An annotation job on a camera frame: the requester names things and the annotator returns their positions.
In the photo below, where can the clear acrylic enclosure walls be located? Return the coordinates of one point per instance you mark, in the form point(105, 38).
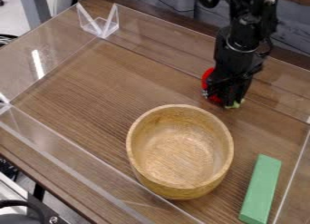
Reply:
point(74, 91)

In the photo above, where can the red felt strawberry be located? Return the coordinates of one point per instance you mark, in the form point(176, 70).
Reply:
point(224, 88)

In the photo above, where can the wooden bowl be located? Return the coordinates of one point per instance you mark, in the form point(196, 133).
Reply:
point(181, 151)

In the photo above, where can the black metal bracket with cable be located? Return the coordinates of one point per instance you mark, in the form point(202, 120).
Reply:
point(29, 211)

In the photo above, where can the clear acrylic corner bracket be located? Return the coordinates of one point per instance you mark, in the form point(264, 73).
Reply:
point(99, 26)

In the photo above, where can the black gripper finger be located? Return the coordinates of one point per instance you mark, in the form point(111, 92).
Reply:
point(214, 89)
point(236, 93)

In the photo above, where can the green rectangular block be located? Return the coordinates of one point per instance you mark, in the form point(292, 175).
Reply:
point(261, 191)

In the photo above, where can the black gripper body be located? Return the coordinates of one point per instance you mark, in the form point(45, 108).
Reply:
point(236, 54)

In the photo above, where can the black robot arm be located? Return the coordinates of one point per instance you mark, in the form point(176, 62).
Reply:
point(258, 12)

